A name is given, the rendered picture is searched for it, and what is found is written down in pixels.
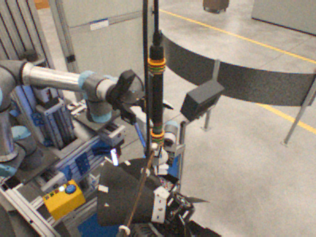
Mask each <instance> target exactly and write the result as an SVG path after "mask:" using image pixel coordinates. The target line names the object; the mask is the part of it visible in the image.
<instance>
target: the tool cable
mask: <svg viewBox="0 0 316 237"><path fill-rule="evenodd" d="M147 12H148V0H143V5H142V48H143V63H144V76H145V84H144V89H145V101H146V159H145V165H144V167H143V168H142V169H141V174H142V175H141V178H140V180H139V182H138V186H137V189H136V191H135V195H134V197H133V200H132V202H131V206H130V208H129V211H128V213H127V217H126V219H125V222H124V224H123V226H120V227H119V231H120V234H119V237H123V236H124V235H125V231H126V232H127V234H128V235H129V234H130V230H129V228H128V227H127V225H128V224H129V220H130V217H131V214H132V212H133V208H134V206H135V203H136V200H137V197H138V193H139V191H140V189H141V186H142V181H143V179H144V177H145V173H147V177H148V176H149V175H150V171H149V169H147V168H146V167H147V165H148V163H149V156H150V97H149V59H148V31H147ZM154 32H155V33H159V12H158V0H154Z"/></svg>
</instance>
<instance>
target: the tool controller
mask: <svg viewBox="0 0 316 237"><path fill-rule="evenodd" d="M223 91H224V87H222V85H220V84H219V83H218V82H216V81H215V80H214V79H212V80H210V81H208V82H206V83H205V84H202V85H200V86H199V87H196V88H194V89H192V91H188V92H187V93H186V94H185V98H184V102H183V104H182V105H181V110H180V113H181V114H182V115H183V116H184V117H185V118H186V119H188V120H189V121H190V122H192V121H193V120H195V119H197V120H199V119H200V116H201V117H203V116H204V115H203V114H204V113H206V112H207V111H209V110H211V109H213V108H214V107H215V106H216V104H217V102H218V99H219V98H220V96H221V95H222V93H223Z"/></svg>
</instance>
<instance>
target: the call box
mask: <svg viewBox="0 0 316 237"><path fill-rule="evenodd" d="M69 184H70V185H73V186H75V191H74V192H71V193H68V192H67V191H66V188H67V187H68V186H66V185H62V186H63V188H64V189H63V190H62V191H60V189H59V188H58V190H59V193H57V194H56V193H55V191H56V190H54V191H53V193H54V195H53V196H52V197H51V196H50V195H49V194H48V195H49V197H50V198H49V199H47V200H46V199H45V197H46V196H47V195H46V196H44V197H42V200H43V201H44V203H45V205H46V207H47V209H48V211H49V212H50V215H52V217H53V218H54V220H55V221H57V220H59V219H60V218H62V217H64V216H65V215H67V214H68V213H70V212H71V211H72V210H73V209H76V208H77V207H79V205H82V204H83V203H84V202H85V198H84V196H83V193H82V192H81V191H80V189H79V187H78V186H77V185H76V182H75V181H74V180H71V181H69ZM62 186H61V187H62ZM61 187H60V188H61ZM51 193H52V192H51Z"/></svg>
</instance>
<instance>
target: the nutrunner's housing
mask: <svg viewBox="0 0 316 237"><path fill-rule="evenodd" d="M149 52H150V54H149V58H150V59H152V60H162V59H164V58H165V55H164V47H163V44H162V43H161V35H160V33H155V32H154V33H153V43H152V44H151V46H150V48H149Z"/></svg>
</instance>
